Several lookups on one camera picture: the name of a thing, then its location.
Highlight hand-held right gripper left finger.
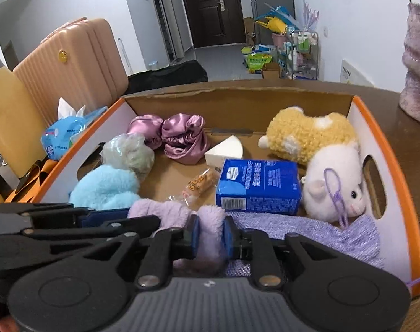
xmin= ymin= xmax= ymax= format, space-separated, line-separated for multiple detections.
xmin=80 ymin=214 xmax=201 ymax=290

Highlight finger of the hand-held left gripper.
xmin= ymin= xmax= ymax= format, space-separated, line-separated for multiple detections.
xmin=0 ymin=202 xmax=131 ymax=229
xmin=21 ymin=215 xmax=161 ymax=254

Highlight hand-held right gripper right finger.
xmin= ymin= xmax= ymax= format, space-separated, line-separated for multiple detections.
xmin=221 ymin=216 xmax=338 ymax=290

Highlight lilac fluffy headband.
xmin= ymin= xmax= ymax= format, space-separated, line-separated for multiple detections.
xmin=127 ymin=198 xmax=228 ymax=274

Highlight light blue fluffy cloth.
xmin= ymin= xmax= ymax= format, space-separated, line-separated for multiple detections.
xmin=68 ymin=165 xmax=142 ymax=211

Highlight blue tissue pack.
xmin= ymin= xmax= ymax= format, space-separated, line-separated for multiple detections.
xmin=215 ymin=159 xmax=302 ymax=216

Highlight purple knit cloth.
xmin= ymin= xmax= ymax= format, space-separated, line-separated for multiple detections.
xmin=195 ymin=211 xmax=385 ymax=278

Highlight white plush toy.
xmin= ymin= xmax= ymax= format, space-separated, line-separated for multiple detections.
xmin=301 ymin=143 xmax=371 ymax=225

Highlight orange-edged cardboard box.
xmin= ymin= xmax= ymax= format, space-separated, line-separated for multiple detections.
xmin=33 ymin=79 xmax=420 ymax=300

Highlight yellow plush toy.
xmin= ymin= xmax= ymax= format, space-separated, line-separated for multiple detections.
xmin=258 ymin=106 xmax=360 ymax=167

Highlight clear-wrapped bread snack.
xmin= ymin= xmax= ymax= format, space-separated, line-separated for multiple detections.
xmin=168 ymin=167 xmax=220 ymax=203

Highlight plastic-wrapped pale green bundle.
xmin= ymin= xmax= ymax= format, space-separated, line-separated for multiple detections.
xmin=100 ymin=133 xmax=155 ymax=181

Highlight white wedge sponge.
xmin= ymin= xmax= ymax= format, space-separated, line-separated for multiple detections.
xmin=204 ymin=134 xmax=244 ymax=167

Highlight blue plastic tissue bag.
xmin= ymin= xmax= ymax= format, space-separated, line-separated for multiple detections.
xmin=40 ymin=97 xmax=109 ymax=162

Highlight pink satin scrunchie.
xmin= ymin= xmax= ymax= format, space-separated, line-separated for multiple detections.
xmin=126 ymin=113 xmax=209 ymax=165

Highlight yellow chair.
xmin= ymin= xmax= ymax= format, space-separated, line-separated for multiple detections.
xmin=0 ymin=47 xmax=47 ymax=181

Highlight pink hard-shell suitcase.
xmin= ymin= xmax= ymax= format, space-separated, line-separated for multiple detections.
xmin=12 ymin=17 xmax=129 ymax=129

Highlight black duffel bag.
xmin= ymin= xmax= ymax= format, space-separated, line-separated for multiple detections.
xmin=123 ymin=60 xmax=209 ymax=96

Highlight small brown cardboard carton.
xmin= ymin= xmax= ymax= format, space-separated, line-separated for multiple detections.
xmin=260 ymin=63 xmax=282 ymax=80

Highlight green printed packets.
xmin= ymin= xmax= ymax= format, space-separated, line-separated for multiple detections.
xmin=242 ymin=45 xmax=277 ymax=74

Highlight pink plastic bucket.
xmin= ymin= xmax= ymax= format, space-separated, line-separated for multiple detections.
xmin=271 ymin=31 xmax=289 ymax=48

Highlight yellow plastic dustpan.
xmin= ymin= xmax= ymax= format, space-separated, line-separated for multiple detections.
xmin=254 ymin=16 xmax=288 ymax=34

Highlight dark brown door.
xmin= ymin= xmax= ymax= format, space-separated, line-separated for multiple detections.
xmin=178 ymin=0 xmax=247 ymax=50

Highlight lilac ribbed vase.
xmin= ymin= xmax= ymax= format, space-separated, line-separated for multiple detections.
xmin=399 ymin=2 xmax=420 ymax=127

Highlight wire rack with bottles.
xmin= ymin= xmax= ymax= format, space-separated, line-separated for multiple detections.
xmin=277 ymin=30 xmax=320 ymax=81

